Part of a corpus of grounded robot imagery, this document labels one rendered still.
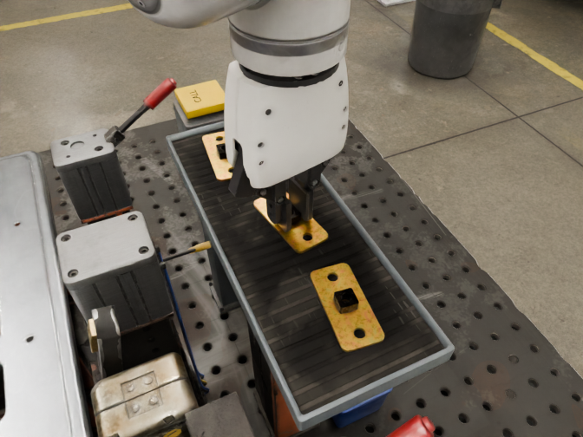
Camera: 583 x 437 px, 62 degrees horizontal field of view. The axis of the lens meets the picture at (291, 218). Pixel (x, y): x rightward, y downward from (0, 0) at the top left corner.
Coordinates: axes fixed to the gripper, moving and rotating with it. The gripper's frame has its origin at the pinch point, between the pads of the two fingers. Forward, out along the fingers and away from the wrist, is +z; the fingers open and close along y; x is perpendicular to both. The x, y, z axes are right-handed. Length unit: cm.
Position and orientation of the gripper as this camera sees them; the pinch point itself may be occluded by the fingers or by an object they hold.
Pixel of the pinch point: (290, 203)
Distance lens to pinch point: 47.2
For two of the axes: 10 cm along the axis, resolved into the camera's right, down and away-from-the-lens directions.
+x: 5.8, 5.9, -5.6
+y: -8.2, 4.2, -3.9
